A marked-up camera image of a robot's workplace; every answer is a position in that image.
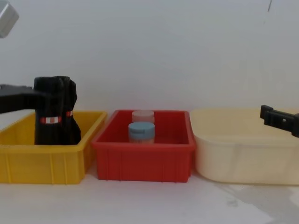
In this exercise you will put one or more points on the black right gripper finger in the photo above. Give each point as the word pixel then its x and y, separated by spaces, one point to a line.
pixel 280 120

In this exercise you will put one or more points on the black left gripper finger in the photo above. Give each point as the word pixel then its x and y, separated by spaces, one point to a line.
pixel 21 100

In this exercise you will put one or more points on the black bag roll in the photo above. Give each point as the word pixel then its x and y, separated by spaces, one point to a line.
pixel 72 102
pixel 50 130

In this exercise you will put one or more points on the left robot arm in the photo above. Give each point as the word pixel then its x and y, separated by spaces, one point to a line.
pixel 6 18

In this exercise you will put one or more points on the cream plastic basin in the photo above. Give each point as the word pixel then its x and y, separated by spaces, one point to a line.
pixel 240 158

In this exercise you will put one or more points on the yellow plastic bin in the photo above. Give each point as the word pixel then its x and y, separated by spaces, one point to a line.
pixel 46 163

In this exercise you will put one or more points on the jar with pink lid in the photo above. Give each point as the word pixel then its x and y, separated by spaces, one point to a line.
pixel 143 115

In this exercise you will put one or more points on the jar with blue lid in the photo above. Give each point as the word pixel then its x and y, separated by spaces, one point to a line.
pixel 141 131

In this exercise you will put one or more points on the red plastic bin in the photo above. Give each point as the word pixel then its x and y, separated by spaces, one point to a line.
pixel 140 161

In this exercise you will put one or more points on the white table cover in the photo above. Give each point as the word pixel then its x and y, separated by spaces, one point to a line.
pixel 116 205

